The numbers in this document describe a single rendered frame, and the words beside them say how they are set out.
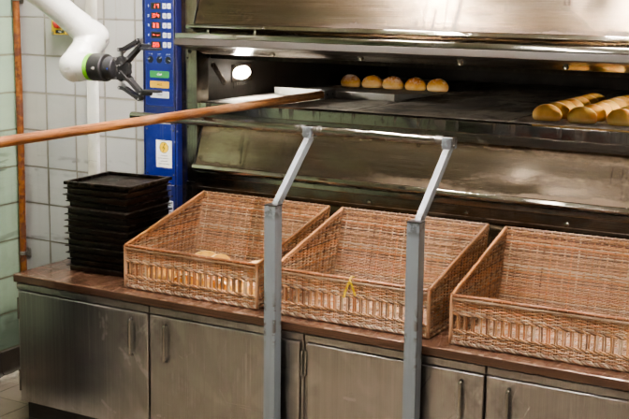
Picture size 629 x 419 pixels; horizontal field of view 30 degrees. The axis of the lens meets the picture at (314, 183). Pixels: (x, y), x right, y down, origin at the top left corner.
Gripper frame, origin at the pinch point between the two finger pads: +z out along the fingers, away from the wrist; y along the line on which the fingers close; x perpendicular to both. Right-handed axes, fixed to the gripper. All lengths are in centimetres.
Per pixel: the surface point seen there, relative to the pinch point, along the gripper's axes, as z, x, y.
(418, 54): 73, -41, -6
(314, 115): 26, -55, 18
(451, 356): 105, -1, 78
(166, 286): -2, -6, 73
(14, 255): -114, -48, 85
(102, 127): 6.8, 34.6, 14.7
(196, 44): -13.9, -40.0, -6.5
